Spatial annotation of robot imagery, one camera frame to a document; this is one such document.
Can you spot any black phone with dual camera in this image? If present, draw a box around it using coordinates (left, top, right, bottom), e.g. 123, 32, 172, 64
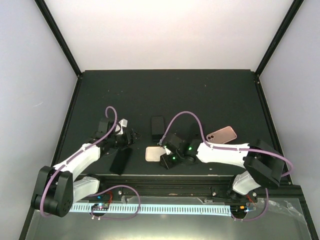
150, 115, 166, 142

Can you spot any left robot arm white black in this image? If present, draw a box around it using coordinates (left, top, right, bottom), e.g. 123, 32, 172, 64
30, 118, 140, 217

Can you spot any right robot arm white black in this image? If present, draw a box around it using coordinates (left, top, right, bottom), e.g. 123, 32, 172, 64
159, 133, 285, 202

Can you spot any pink phone case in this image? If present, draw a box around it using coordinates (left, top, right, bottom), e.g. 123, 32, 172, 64
206, 126, 237, 144

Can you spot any left circuit board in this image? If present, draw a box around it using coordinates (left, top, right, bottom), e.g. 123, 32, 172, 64
91, 203, 109, 211

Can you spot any circuit board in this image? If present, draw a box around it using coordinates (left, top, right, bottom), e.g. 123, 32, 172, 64
91, 203, 109, 211
230, 205, 256, 213

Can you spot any right circuit board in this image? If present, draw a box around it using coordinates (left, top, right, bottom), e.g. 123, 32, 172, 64
230, 205, 256, 213

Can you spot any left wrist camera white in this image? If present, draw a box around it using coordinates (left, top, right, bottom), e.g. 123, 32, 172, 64
114, 118, 128, 135

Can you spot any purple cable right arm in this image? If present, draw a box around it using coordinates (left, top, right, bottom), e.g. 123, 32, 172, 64
157, 111, 295, 223

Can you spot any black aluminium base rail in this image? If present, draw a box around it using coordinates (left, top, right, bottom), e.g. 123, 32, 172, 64
37, 174, 303, 201

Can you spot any white slotted cable duct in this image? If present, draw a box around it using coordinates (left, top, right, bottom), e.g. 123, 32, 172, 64
69, 202, 232, 217

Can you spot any black frame post left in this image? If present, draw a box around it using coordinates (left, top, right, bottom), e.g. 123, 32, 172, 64
34, 0, 82, 78

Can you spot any black frame post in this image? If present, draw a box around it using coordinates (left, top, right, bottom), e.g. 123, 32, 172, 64
255, 0, 304, 77
34, 0, 82, 78

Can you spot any black frame post right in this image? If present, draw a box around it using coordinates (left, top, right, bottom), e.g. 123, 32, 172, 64
255, 0, 304, 77

